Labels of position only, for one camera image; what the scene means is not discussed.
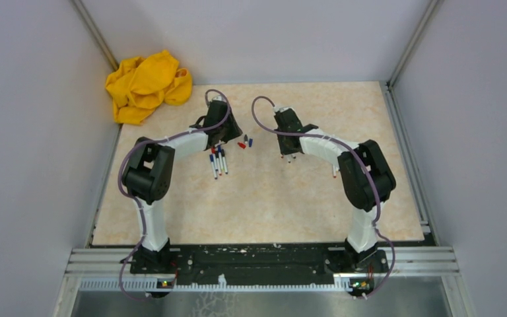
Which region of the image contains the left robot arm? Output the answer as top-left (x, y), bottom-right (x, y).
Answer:
top-left (118, 95), bottom-right (242, 273)

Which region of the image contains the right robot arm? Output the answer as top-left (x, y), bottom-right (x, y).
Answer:
top-left (274, 107), bottom-right (396, 272)

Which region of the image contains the red capped white marker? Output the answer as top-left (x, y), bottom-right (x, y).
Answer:
top-left (211, 147), bottom-right (222, 176)

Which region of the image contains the blue capped white marker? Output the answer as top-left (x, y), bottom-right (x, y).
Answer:
top-left (209, 154), bottom-right (219, 180)

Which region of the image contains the yellow crumpled cloth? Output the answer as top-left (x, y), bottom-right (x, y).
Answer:
top-left (104, 50), bottom-right (193, 125)

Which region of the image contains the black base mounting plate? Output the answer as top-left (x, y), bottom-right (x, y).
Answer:
top-left (129, 242), bottom-right (389, 286)

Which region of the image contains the aluminium frame rail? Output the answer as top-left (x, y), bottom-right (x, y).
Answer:
top-left (65, 244), bottom-right (459, 276)

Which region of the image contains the slotted cable duct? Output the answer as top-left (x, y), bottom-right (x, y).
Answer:
top-left (79, 277), bottom-right (352, 293)

